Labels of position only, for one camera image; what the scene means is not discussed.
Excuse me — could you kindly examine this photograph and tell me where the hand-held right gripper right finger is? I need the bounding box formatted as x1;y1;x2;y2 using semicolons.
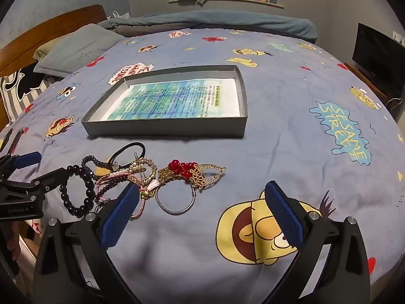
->
264;180;371;304

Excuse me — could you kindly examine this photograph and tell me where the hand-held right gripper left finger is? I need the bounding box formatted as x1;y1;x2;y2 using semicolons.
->
33;184;141;304

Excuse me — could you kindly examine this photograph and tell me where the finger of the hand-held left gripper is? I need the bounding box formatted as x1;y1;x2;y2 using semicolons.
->
30;165;76;197
0;151;42;174

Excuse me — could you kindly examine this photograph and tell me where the pink cord tassel bracelet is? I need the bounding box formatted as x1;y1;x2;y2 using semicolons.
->
129;177;160;220

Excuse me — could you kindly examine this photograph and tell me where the large black bead bracelet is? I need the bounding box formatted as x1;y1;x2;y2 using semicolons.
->
59;165;97;218

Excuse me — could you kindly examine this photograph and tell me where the small dark purple bead bracelet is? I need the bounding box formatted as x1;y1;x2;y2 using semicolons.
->
94;179;131;204

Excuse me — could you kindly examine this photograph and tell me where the dark blue crystal bracelet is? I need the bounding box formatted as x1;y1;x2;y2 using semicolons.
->
82;155;113;178

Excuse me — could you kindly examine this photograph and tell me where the pink bead bracelet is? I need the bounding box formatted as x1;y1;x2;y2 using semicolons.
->
96;169;136;187

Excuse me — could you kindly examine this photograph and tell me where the silver bangle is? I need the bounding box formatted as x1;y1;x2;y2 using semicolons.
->
155;180;197;215

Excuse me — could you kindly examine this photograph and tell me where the gold pearl ring clip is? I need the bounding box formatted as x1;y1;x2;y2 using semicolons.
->
128;158;158;185

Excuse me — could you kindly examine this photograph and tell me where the black hair tie with charm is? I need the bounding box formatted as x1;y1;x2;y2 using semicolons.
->
109;142;146;169

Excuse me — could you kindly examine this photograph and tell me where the red bead gold bracelet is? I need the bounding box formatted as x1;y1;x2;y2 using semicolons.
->
158;160;197;185

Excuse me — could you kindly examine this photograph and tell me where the red gold charm bracelet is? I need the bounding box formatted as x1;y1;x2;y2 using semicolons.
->
190;163;227;191

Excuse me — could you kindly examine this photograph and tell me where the grey cardboard tray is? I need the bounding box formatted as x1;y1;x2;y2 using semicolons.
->
82;65;248;139

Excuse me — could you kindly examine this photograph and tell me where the striped pillow with black print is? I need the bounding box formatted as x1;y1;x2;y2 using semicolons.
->
0;62;54;124

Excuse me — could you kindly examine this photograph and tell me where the blue cartoon printed bedsheet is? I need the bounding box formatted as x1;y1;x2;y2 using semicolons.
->
0;27;405;304

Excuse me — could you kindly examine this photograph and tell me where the grey pillow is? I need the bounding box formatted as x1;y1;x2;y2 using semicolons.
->
33;24;125;78

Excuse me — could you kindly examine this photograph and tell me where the blue green printed paper sheet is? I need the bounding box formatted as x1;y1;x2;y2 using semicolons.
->
100;78;240;121

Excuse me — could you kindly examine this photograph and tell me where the wooden headboard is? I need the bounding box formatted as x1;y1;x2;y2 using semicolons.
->
0;5;108;77

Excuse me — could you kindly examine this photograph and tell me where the wooden monitor stand table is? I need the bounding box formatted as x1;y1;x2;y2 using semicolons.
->
343;62;388;101

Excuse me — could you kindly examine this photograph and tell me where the black monitor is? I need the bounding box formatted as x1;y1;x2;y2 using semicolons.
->
352;23;405;99

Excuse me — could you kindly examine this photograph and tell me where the teal duvet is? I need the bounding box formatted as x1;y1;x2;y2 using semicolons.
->
96;9;318;43

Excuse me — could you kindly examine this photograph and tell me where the wooden window shelf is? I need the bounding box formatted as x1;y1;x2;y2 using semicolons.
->
169;0;284;9

